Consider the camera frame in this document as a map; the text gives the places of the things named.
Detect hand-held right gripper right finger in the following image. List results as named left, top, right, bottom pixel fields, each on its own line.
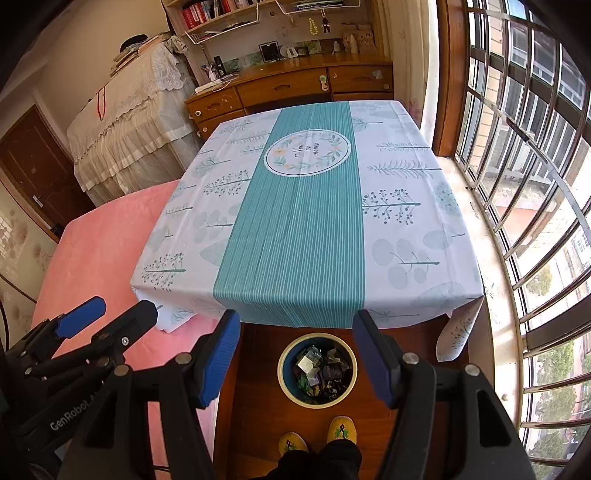
left=352, top=309, right=537, bottom=480

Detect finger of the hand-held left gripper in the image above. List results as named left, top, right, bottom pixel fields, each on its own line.
left=25, top=299, right=159, bottom=378
left=8, top=296, right=107, bottom=358

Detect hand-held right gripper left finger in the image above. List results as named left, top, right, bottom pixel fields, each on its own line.
left=58, top=309, right=242, bottom=480

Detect cream rimmed blue bin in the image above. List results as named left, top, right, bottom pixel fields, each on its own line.
left=277, top=332, right=358, bottom=408

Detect pile of crumpled wrappers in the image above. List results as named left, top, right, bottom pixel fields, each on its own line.
left=292, top=344, right=352, bottom=400

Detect pink bed blanket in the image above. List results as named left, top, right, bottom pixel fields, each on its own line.
left=30, top=179, right=222, bottom=462

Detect yellow slipper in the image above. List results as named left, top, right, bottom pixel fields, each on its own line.
left=278, top=431, right=309, bottom=455
left=327, top=415, right=358, bottom=446

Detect person's right leg black trousers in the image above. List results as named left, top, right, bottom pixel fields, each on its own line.
left=318, top=438, right=363, bottom=480

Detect person's leg black trousers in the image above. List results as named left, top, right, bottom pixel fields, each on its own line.
left=265, top=450, right=324, bottom=480
left=318, top=438, right=363, bottom=480

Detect person's left leg black trousers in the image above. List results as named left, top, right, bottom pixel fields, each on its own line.
left=265, top=450, right=324, bottom=480

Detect white window sill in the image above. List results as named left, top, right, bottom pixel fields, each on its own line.
left=434, top=154, right=527, bottom=416

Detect brown wooden door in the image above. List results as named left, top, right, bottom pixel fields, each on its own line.
left=0, top=105, right=95, bottom=243

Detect stack of books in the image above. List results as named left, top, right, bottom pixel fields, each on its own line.
left=110, top=32, right=174, bottom=77

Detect window with metal bars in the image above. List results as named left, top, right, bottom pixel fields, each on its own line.
left=434, top=0, right=591, bottom=467

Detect wooden desk with drawers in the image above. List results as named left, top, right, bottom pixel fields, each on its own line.
left=185, top=58, right=394, bottom=141

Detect row of books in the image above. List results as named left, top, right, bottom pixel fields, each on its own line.
left=181, top=0, right=259, bottom=31

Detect white wire shelf rack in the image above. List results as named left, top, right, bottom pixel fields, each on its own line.
left=277, top=0, right=361, bottom=21
left=185, top=9, right=259, bottom=44

